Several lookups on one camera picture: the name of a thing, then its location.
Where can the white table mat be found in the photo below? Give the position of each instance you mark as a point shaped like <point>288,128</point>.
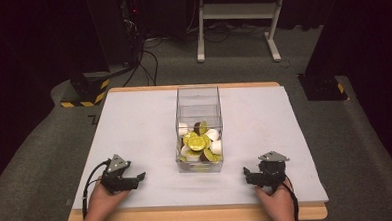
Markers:
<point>138,126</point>

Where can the wooden table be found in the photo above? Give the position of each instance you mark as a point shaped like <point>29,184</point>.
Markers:
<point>188,217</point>

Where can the person's left hand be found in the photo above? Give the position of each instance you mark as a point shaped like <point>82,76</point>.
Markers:
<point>105,201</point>

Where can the pile of coffee capsules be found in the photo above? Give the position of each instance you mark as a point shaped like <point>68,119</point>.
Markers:
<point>197,143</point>

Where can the white metal stand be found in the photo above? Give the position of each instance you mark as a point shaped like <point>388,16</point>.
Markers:
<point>239,11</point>

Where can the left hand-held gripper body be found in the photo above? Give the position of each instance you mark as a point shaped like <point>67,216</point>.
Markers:
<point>115,175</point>

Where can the black yellow striped stand base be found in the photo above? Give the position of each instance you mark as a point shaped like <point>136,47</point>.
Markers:
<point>89,91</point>

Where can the clear plastic box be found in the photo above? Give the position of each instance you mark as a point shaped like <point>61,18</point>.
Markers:
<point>197,105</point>

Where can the person's right hand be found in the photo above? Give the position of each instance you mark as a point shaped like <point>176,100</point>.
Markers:
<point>277,200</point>

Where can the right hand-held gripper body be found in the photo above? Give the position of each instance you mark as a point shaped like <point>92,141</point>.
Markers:
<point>272,169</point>

